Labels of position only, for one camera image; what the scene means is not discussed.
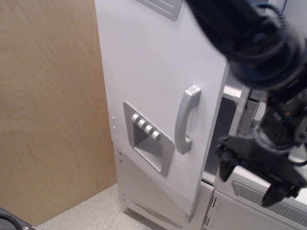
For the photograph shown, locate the grey freezer door handle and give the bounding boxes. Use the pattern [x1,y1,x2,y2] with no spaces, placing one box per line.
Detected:
[136,0,183,22]

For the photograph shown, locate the black base with cable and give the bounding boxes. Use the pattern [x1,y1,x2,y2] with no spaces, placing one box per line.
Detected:
[0,208,37,230]

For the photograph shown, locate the white toy fridge door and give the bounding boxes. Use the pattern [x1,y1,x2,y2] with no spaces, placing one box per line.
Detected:
[95,0,227,216]

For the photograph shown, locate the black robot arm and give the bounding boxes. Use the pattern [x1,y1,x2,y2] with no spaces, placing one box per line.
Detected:
[187,0,307,207]

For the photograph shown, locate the brass hinge lower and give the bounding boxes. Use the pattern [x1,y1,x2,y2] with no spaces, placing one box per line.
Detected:
[204,216,210,227]

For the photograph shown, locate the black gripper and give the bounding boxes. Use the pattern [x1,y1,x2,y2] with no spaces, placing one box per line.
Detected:
[215,136,307,207]

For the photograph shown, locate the brass hinge upper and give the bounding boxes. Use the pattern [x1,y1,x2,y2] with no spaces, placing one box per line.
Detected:
[210,196,216,207]

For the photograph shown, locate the grey ice dispenser panel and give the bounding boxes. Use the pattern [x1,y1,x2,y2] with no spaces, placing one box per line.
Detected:
[123,102,175,177]

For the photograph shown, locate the white toy kitchen cabinet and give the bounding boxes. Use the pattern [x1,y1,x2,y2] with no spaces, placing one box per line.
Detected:
[113,62,307,230]

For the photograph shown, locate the grey fridge door handle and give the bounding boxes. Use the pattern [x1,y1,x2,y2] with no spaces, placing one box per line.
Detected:
[174,85,201,155]

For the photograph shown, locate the brass hinge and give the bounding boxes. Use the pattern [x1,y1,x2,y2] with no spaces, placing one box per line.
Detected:
[204,216,210,227]
[210,196,216,207]

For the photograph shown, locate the grey oven door handle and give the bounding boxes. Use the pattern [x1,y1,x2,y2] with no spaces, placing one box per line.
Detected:
[231,181,307,229]

